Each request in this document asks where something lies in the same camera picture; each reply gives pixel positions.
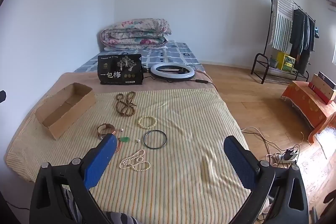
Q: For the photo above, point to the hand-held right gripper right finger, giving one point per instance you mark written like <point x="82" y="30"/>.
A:
<point x="240" y="163"/>

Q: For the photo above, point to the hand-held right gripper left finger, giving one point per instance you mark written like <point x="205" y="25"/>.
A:
<point x="101" y="161"/>

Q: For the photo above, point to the dark thin bangle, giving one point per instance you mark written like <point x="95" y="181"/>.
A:
<point x="144" y="139"/>

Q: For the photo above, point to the white power strip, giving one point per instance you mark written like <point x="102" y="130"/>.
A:
<point x="284" y="158"/>

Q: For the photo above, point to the black plug charger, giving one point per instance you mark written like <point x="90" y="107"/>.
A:
<point x="290" y="153"/>

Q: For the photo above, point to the yellow striped cloth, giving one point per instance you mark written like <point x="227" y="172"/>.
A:
<point x="178" y="161"/>

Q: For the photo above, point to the orange cloth covered table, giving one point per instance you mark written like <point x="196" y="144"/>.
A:
<point x="307" y="103"/>

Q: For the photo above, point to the black printed snack bag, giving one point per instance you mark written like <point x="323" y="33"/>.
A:
<point x="118" y="71"/>

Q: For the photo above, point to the black metal clothes rack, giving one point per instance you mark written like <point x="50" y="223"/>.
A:
<point x="265" y="69"/>

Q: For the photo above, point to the tan blanket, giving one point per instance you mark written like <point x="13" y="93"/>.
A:
<point x="168" y="86"/>

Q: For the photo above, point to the red flat box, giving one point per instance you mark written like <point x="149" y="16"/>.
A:
<point x="319" y="94"/>

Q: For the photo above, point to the small plant pot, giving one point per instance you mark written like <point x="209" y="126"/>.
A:
<point x="274" y="61"/>

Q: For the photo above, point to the yellow plastic crate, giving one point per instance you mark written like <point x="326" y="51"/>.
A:
<point x="284" y="61"/>

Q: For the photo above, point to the tan cardboard gift box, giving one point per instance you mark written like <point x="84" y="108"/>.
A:
<point x="324" y="87"/>

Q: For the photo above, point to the blue checked bed sheet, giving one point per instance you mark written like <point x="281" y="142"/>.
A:
<point x="178" y="53"/>

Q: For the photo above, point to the folded floral quilt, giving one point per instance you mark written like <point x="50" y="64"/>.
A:
<point x="136" y="35"/>

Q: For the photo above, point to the dark hanging clothes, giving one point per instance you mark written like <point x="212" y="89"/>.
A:
<point x="302" y="37"/>

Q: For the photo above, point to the green striped towel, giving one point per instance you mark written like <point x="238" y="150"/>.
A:
<point x="282" y="24"/>

